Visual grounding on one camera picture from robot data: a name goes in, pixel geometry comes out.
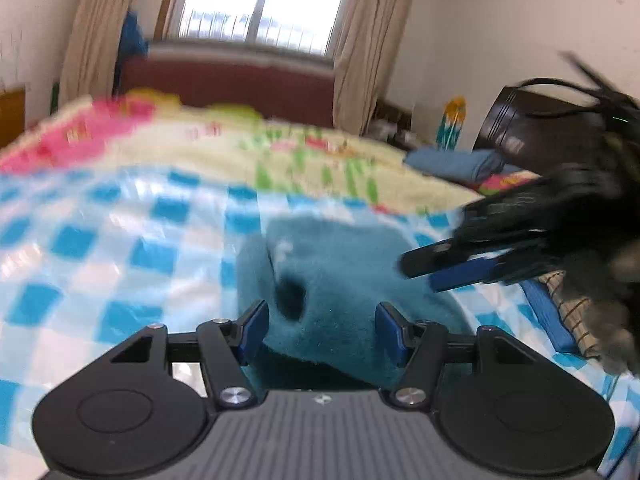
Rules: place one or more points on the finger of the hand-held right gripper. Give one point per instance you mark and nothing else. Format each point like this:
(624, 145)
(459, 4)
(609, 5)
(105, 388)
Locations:
(450, 255)
(475, 274)

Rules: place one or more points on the red-brown headboard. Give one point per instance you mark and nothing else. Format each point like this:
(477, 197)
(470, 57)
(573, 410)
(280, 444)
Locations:
(225, 85)

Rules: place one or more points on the blue white checkered bed sheet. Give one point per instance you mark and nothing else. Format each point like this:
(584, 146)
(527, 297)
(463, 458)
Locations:
(100, 240)

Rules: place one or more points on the beige curtain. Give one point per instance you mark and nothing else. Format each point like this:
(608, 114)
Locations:
(100, 30)
(370, 45)

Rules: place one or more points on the blue hanging cloth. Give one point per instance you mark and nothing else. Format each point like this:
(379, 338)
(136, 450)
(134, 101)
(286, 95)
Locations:
(132, 35)

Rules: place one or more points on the folded blue cloth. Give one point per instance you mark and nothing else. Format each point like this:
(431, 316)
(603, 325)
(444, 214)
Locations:
(455, 162)

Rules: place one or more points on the colourful printed bag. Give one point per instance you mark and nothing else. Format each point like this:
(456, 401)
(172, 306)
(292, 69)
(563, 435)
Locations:
(451, 122)

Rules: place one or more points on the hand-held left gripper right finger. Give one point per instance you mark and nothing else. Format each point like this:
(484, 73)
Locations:
(390, 335)

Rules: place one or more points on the floral yellow pink blanket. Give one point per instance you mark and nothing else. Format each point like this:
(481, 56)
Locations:
(200, 150)

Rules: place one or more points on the teal fleece garment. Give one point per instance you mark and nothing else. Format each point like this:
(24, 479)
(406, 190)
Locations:
(340, 280)

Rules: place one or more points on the window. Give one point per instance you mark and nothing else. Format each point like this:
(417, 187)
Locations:
(260, 5)

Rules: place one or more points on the tan striped cloth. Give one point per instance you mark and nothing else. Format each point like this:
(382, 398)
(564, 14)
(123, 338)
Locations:
(580, 310)

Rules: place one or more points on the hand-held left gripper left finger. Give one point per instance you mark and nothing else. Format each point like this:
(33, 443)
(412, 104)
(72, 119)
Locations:
(252, 332)

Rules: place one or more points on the person's right hand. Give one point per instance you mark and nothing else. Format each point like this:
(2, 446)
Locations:
(615, 310)

